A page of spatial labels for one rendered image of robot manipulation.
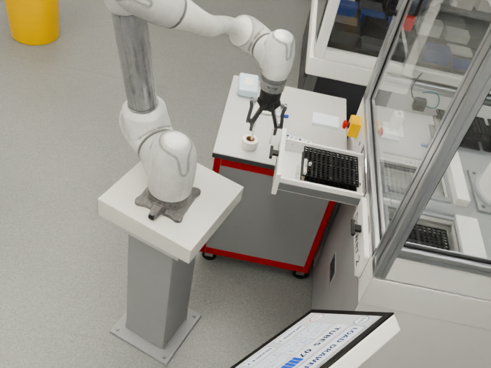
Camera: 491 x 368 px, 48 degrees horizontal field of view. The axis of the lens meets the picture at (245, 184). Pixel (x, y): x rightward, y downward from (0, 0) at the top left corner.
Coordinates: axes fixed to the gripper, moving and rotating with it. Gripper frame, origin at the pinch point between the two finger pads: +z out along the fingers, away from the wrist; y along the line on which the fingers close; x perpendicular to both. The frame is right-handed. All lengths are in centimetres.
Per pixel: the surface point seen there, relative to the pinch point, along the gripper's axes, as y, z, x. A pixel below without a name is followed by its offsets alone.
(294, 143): 13.9, 12.8, 13.7
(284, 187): 12.1, 15.0, -10.6
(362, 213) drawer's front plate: 39.9, 8.1, -23.8
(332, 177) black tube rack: 29.4, 11.0, -4.4
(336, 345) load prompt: 24, -17, -93
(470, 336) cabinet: 82, 27, -53
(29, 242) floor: -103, 99, 4
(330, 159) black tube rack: 28.7, 11.0, 5.9
